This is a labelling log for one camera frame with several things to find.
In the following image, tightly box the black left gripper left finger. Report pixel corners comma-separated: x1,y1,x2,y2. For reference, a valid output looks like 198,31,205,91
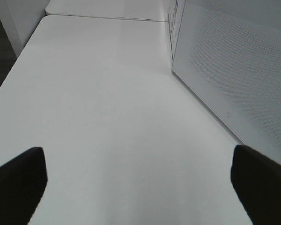
0,147,48,225

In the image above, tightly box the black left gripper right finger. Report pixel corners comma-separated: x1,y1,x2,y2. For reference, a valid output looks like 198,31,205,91
230,145,281,225

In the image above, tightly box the white microwave door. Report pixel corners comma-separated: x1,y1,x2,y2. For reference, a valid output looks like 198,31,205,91
172,0,281,164

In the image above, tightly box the white microwave oven body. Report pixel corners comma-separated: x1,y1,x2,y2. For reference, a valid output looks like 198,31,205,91
168,0,185,59

